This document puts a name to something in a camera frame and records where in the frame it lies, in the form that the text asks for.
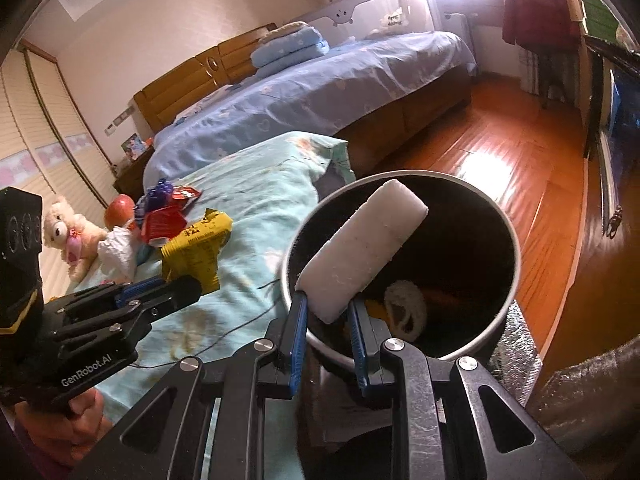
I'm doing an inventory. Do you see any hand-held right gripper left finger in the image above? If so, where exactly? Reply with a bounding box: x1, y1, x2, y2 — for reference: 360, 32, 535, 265
67, 290, 309, 480

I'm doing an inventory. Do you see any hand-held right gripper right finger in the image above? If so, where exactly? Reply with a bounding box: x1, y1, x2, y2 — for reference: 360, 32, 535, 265
346, 299, 586, 480

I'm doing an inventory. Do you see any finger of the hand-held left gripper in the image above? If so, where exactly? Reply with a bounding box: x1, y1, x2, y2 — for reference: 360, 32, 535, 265
44, 276, 168, 325
52, 274, 203, 357

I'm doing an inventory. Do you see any yellow snack packet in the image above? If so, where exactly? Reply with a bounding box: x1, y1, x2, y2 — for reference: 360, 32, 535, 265
160, 210, 234, 292

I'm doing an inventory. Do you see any red carton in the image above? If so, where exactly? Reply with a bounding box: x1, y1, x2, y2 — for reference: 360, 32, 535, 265
141, 205, 189, 247

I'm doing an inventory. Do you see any white foam block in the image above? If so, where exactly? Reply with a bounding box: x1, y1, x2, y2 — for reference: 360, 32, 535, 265
295, 179, 430, 325

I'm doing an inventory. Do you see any blue plastic wrapper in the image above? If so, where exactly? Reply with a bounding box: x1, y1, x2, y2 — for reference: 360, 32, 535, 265
135, 178, 176, 216

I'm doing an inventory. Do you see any round black waste bin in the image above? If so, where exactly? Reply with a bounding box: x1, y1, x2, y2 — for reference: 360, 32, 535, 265
281, 171, 521, 367

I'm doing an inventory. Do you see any person's left hand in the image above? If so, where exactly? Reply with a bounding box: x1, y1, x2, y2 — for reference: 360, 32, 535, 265
15, 387, 107, 467

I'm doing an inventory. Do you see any white crumpled tissue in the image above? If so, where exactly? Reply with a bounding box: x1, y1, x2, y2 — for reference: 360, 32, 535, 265
97, 225, 139, 284

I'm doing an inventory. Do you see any white crumpled paper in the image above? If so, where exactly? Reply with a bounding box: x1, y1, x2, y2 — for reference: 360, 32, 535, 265
384, 280, 429, 343

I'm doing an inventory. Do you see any cream teddy bear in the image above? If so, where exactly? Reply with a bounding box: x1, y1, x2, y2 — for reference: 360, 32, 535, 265
42, 196, 109, 284

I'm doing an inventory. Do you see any red apple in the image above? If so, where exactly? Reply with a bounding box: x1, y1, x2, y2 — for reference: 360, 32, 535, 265
103, 195, 136, 229

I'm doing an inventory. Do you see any red snack wrapper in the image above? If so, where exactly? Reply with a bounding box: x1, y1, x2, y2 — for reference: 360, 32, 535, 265
170, 185, 202, 207

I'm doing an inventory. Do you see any wooden nightstand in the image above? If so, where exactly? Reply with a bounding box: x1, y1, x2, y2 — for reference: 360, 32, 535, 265
114, 149, 157, 199

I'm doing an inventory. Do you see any light blue floral blanket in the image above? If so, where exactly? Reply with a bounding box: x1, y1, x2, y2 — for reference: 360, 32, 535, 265
37, 131, 357, 480

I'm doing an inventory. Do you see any silver foil bag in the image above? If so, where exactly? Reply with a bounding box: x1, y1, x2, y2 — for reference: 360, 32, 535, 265
487, 300, 544, 407

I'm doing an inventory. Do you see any cream sliding wardrobe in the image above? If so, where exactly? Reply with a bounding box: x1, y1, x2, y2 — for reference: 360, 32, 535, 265
0, 45, 119, 306

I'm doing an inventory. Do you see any clear plastic bag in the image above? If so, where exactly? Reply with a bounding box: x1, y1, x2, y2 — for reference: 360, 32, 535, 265
530, 339, 640, 442

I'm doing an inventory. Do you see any wooden bed with blue sheet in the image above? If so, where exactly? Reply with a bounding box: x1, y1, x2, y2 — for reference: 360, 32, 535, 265
132, 22, 478, 202

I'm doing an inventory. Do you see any wooden cabinet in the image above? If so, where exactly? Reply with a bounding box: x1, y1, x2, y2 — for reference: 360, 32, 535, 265
575, 135, 640, 358

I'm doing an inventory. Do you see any folded blue quilt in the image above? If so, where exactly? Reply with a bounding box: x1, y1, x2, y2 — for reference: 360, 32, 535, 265
250, 25, 330, 80

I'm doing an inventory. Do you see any white appliance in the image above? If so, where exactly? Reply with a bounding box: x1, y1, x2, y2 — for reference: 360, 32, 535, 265
442, 12, 474, 61

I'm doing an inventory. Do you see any black television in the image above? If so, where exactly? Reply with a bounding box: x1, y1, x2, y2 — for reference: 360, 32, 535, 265
584, 35, 640, 162

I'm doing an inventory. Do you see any hanging red coat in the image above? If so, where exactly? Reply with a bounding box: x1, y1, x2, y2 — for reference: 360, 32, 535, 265
501, 0, 584, 52

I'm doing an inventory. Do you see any photo frame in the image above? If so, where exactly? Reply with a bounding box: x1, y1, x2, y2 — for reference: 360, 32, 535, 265
120, 132, 149, 161

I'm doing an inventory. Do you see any grey bed guard rail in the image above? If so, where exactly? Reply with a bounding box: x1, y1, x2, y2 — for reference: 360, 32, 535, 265
305, 0, 441, 45

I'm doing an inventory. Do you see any green wall board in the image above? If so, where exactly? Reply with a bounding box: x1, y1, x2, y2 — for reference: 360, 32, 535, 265
570, 0, 627, 37

